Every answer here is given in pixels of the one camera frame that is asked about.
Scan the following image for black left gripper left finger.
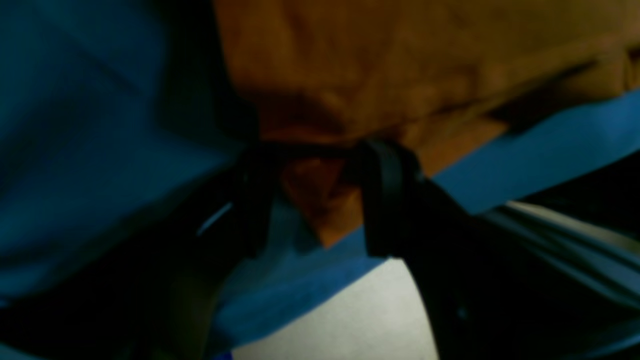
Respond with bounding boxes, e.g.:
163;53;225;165
1;145;281;360

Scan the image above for orange t-shirt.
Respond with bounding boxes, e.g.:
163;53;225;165
212;0;640;248

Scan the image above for blue table cloth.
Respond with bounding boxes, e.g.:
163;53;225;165
1;0;639;360

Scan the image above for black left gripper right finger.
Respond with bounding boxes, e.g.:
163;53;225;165
355;141;640;360

